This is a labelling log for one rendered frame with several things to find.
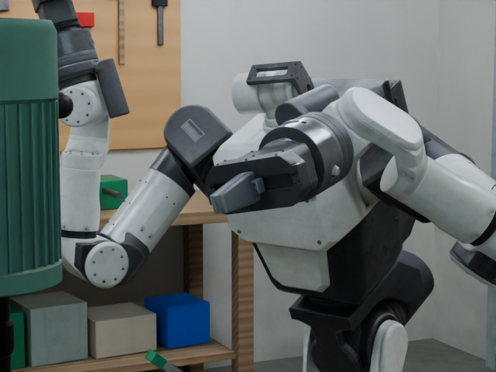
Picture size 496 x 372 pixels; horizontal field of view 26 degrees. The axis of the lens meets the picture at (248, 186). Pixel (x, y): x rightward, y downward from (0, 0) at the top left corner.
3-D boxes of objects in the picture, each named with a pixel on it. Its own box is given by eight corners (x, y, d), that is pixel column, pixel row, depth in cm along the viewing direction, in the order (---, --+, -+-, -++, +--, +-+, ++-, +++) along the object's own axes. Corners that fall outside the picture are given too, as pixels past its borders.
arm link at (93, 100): (54, 68, 183) (73, 131, 183) (34, 66, 172) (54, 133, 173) (116, 48, 181) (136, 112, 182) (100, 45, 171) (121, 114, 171)
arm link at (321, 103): (303, 215, 125) (350, 186, 134) (357, 159, 119) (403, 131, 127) (240, 144, 127) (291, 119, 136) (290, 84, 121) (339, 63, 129)
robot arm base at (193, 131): (174, 187, 198) (207, 137, 201) (231, 212, 193) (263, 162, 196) (147, 147, 185) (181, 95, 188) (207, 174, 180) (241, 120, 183)
